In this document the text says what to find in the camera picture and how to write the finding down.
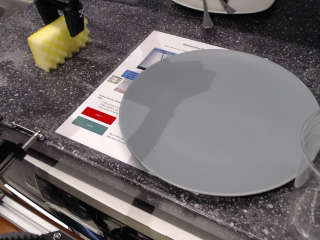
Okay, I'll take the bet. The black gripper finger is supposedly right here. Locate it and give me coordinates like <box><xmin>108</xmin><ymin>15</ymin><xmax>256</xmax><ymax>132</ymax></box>
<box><xmin>63</xmin><ymin>0</ymin><xmax>85</xmax><ymax>38</ymax></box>
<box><xmin>34</xmin><ymin>0</ymin><xmax>60</xmax><ymax>25</ymax></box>

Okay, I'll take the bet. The yellow foam sponge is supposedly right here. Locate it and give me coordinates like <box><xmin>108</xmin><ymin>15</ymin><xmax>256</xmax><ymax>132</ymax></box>
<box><xmin>27</xmin><ymin>16</ymin><xmax>92</xmax><ymax>72</ymax></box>

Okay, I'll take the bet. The white plate at top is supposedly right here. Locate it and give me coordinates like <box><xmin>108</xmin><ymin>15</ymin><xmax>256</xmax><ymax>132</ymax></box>
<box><xmin>174</xmin><ymin>0</ymin><xmax>275</xmax><ymax>14</ymax></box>

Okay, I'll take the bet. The metal utensil on white plate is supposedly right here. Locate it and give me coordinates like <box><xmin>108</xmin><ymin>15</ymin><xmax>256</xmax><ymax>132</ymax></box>
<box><xmin>220</xmin><ymin>0</ymin><xmax>236</xmax><ymax>14</ymax></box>

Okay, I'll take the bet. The round grey plate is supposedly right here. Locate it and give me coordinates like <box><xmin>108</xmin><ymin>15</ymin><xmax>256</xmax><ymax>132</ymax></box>
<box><xmin>119</xmin><ymin>49</ymin><xmax>320</xmax><ymax>197</ymax></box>

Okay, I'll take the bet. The laminated dishwasher instruction sheet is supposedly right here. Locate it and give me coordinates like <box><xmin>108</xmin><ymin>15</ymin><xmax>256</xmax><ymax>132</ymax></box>
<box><xmin>54</xmin><ymin>30</ymin><xmax>271</xmax><ymax>172</ymax></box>

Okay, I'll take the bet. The stainless steel dishwasher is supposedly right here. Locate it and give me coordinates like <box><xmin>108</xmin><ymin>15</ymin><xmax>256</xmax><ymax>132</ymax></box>
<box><xmin>1</xmin><ymin>155</ymin><xmax>244</xmax><ymax>240</ymax></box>

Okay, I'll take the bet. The clear plastic cup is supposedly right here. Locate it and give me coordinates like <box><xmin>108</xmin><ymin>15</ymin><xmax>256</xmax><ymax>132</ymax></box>
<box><xmin>289</xmin><ymin>111</ymin><xmax>320</xmax><ymax>240</ymax></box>

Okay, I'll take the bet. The metal spoon handle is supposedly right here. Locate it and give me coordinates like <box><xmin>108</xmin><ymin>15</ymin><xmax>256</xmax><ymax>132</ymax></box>
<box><xmin>202</xmin><ymin>0</ymin><xmax>214</xmax><ymax>29</ymax></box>

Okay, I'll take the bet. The aluminium extrusion rail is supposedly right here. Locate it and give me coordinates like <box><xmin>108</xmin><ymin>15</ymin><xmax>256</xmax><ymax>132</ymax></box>
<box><xmin>0</xmin><ymin>191</ymin><xmax>77</xmax><ymax>240</ymax></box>

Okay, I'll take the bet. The black bracket with screw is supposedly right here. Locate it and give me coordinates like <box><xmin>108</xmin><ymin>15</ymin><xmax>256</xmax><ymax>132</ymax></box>
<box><xmin>36</xmin><ymin>230</ymin><xmax>74</xmax><ymax>240</ymax></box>

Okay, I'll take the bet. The black cable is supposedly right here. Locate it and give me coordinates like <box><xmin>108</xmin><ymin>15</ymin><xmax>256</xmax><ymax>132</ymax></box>
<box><xmin>0</xmin><ymin>231</ymin><xmax>41</xmax><ymax>240</ymax></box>

